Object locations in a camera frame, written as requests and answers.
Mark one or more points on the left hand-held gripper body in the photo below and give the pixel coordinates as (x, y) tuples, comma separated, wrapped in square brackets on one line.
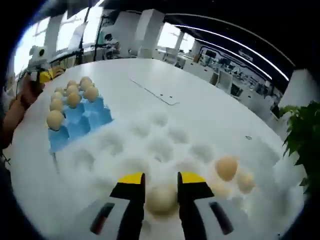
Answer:
[(33, 57)]

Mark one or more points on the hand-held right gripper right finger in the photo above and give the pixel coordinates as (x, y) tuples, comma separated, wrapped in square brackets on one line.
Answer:
[(197, 200)]

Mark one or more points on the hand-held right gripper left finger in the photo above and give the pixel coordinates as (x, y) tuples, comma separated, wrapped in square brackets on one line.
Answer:
[(125, 200)]

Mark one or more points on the single beige egg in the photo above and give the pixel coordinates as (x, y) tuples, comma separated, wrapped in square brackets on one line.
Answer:
[(246, 183), (161, 200), (221, 190), (226, 167)]

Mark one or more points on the group of beige eggs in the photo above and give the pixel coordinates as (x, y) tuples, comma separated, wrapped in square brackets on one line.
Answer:
[(73, 98)]

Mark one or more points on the blue egg tray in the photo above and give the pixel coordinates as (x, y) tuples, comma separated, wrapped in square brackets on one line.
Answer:
[(82, 122)]

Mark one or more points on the clear plastic egg carton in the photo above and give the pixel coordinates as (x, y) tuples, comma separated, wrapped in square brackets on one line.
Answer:
[(160, 150)]

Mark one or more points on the person's left hand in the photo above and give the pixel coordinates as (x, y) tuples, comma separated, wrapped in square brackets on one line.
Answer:
[(31, 87)]

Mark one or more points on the white table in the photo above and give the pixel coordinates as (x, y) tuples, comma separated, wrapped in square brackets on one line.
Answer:
[(200, 100)]

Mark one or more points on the clear plastic strip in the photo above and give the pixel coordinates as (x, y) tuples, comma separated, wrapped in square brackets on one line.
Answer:
[(165, 98)]

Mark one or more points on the row of white desks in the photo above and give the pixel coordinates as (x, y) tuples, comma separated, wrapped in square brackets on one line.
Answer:
[(225, 80)]

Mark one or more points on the green potted plant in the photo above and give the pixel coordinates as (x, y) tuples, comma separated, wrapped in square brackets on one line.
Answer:
[(305, 130)]

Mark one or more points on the brown cardboard box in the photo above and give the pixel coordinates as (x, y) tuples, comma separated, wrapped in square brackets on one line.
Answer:
[(196, 57)]

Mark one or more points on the white square pillar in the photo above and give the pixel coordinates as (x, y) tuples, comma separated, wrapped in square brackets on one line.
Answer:
[(297, 87)]

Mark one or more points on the ceiling light strip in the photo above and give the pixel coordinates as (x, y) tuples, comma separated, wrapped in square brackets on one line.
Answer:
[(237, 41), (237, 53)]

